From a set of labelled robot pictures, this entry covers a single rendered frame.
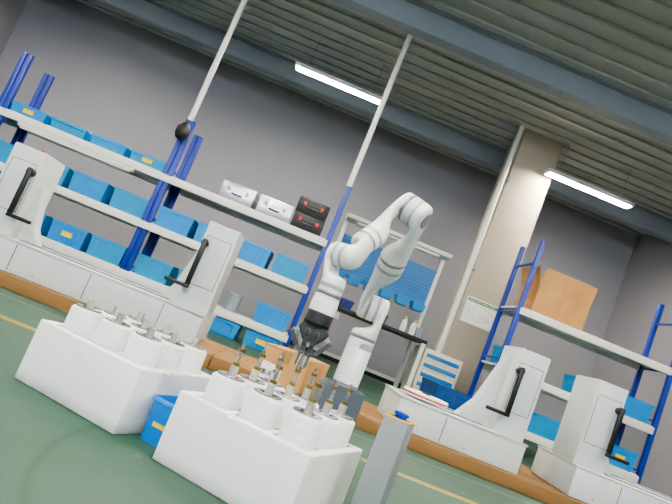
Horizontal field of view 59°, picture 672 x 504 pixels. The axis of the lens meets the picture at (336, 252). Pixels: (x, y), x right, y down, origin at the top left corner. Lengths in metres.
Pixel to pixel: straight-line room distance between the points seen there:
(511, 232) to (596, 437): 4.58
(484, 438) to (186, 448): 2.49
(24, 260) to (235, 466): 2.58
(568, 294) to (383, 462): 5.48
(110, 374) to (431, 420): 2.34
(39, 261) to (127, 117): 7.11
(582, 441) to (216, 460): 2.93
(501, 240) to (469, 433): 4.78
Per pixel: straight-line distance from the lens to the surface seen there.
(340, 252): 1.62
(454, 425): 3.72
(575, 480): 4.05
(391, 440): 1.59
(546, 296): 6.81
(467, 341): 8.01
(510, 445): 3.85
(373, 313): 2.05
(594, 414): 4.10
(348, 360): 2.05
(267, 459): 1.46
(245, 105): 10.50
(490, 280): 8.11
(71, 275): 3.74
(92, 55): 11.26
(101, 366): 1.75
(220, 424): 1.52
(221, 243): 3.63
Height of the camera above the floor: 0.46
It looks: 7 degrees up
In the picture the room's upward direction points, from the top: 22 degrees clockwise
